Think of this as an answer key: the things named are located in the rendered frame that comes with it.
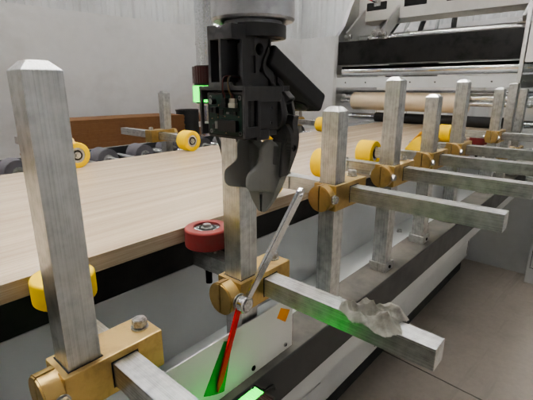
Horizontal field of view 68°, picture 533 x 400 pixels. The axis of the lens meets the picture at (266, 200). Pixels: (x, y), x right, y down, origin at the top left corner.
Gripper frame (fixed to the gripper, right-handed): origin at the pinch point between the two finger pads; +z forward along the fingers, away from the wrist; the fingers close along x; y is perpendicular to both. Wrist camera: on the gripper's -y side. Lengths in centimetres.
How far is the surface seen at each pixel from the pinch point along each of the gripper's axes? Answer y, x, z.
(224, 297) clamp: 1.5, -6.9, 15.7
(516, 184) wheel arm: -56, 18, 5
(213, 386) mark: 5.4, -5.4, 27.7
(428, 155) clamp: -74, -6, 5
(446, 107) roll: -233, -54, -1
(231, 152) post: -1.2, -7.4, -5.0
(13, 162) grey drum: -15, -152, 16
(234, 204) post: -1.3, -7.2, 2.3
